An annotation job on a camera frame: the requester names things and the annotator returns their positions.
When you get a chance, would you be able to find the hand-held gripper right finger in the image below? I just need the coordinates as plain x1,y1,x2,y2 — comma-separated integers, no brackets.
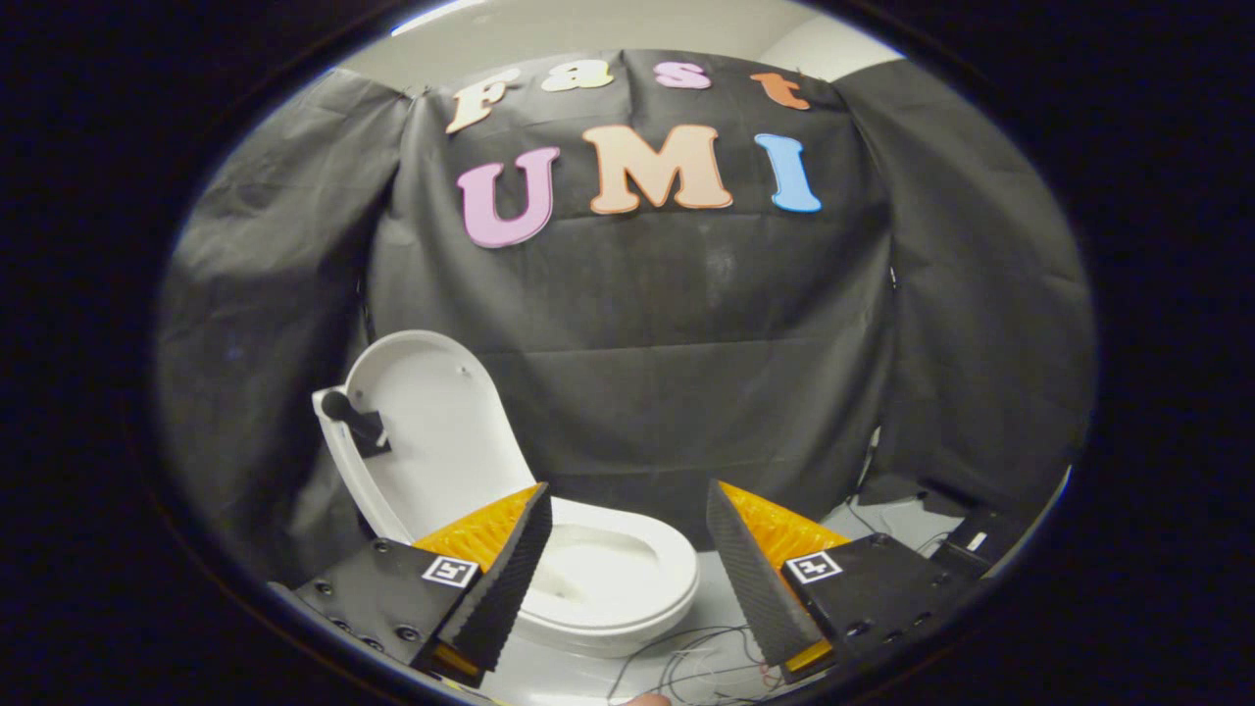
705,479,981,685

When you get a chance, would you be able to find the tangle of black cables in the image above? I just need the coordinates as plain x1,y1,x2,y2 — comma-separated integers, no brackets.
606,624,787,705

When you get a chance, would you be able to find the black backdrop cloth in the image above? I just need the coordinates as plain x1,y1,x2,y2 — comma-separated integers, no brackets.
155,49,1096,589

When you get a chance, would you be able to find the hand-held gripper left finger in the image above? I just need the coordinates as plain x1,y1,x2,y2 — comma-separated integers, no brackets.
270,480,554,687

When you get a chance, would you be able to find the black equipment box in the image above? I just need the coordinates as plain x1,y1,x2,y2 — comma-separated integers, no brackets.
920,480,1032,576

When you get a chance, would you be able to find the black knobbed bracket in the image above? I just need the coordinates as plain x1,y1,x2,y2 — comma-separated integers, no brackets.
320,389,392,459

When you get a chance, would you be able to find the white toilet lid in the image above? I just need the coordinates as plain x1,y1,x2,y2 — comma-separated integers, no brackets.
333,329,542,546

